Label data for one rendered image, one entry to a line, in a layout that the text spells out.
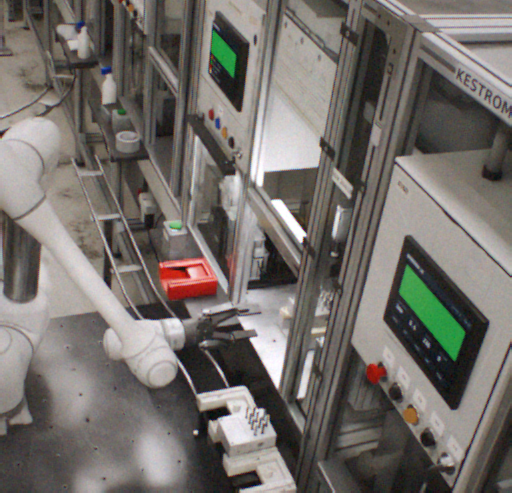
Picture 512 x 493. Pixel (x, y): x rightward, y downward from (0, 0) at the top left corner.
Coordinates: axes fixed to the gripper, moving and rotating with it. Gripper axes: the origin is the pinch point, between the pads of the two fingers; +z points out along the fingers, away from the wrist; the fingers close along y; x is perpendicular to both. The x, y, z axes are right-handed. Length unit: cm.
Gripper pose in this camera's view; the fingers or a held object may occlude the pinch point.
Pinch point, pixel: (249, 322)
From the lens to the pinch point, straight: 227.4
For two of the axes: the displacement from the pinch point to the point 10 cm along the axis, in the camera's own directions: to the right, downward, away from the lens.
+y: 1.2, -8.2, -5.5
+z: 9.3, -1.1, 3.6
